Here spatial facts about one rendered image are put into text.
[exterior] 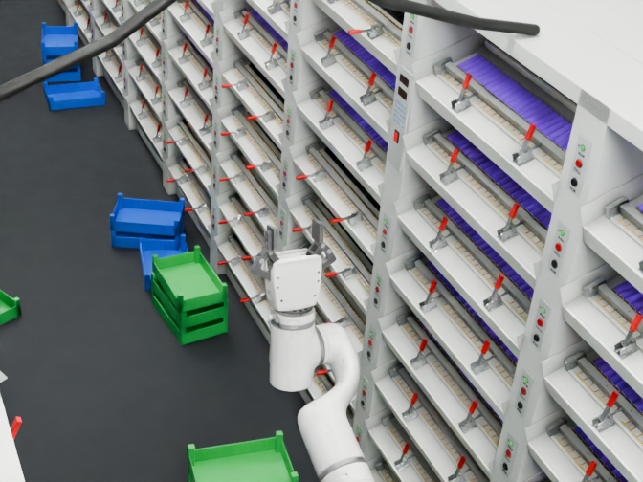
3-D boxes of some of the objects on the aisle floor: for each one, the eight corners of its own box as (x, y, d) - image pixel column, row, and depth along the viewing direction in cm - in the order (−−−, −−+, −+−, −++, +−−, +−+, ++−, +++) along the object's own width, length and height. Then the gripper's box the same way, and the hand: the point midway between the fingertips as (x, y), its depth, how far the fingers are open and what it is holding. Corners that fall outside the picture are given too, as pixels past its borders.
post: (465, 686, 293) (610, 108, 193) (448, 658, 300) (581, 87, 200) (523, 663, 300) (694, 96, 201) (506, 636, 307) (662, 76, 208)
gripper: (343, 311, 195) (346, 224, 189) (257, 325, 187) (258, 235, 181) (324, 296, 201) (327, 211, 195) (242, 310, 193) (242, 222, 188)
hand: (295, 228), depth 189 cm, fingers open, 8 cm apart
